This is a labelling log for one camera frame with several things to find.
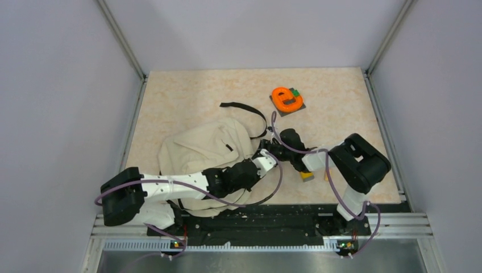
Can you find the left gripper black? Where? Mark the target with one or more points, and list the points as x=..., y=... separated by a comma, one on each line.
x=257, y=178

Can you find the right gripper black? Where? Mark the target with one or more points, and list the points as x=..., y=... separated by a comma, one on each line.
x=268, y=145

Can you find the beige canvas student bag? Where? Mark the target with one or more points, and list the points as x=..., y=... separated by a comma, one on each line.
x=217, y=144

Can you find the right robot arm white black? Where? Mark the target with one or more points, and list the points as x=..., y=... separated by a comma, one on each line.
x=361, y=165

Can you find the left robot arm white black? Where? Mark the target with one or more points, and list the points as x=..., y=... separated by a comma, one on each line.
x=135, y=198

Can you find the yellow grey eraser block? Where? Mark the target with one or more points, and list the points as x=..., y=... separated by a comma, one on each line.
x=306, y=176

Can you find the grey building plate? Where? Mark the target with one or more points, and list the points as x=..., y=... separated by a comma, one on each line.
x=285, y=102

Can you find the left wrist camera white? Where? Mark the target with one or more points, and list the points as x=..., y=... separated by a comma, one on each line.
x=264, y=162

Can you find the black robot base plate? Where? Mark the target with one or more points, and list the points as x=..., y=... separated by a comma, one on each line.
x=267, y=225

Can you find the aluminium frame rail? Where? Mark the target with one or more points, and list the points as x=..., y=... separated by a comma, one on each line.
x=392, y=225

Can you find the white cable duct strip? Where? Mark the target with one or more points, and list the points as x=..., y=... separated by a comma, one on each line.
x=167, y=245

